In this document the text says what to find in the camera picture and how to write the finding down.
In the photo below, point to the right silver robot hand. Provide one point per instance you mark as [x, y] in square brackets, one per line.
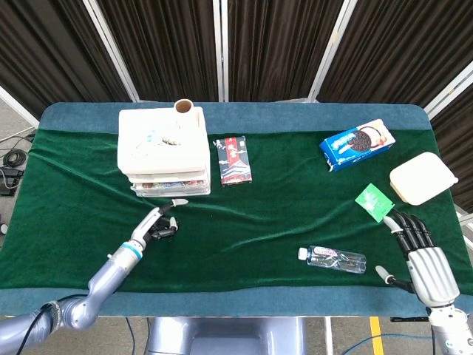
[432, 273]

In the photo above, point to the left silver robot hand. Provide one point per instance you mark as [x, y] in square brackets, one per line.
[148, 225]

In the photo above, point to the clear drawer with assorted items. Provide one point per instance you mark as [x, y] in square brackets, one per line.
[173, 188]

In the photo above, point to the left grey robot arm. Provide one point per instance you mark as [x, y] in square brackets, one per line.
[103, 281]

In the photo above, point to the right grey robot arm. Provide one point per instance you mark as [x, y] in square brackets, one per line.
[451, 329]

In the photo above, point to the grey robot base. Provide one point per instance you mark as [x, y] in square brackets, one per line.
[225, 336]

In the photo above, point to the small dark trinket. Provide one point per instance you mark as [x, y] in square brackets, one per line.
[170, 140]

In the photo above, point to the green velvet cloth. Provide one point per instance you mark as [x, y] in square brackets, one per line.
[240, 229]

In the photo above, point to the green sachet packet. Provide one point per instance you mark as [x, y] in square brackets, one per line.
[373, 201]

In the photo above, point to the cream lidded food container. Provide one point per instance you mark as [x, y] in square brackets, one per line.
[421, 177]

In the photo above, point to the stacked white food boxes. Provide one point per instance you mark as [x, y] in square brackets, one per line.
[159, 125]

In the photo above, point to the clear plastic water bottle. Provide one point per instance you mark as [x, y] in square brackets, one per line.
[332, 260]

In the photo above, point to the dark patterned red-blue box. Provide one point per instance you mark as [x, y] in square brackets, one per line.
[234, 162]

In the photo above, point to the black power adapter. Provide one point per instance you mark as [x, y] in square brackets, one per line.
[9, 181]

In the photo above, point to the blue Oreo cookie box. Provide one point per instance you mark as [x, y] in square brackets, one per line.
[354, 146]

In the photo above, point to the blue table cover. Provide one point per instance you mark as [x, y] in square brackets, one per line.
[277, 114]

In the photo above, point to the dark pleated folding screen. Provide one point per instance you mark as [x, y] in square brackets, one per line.
[166, 44]

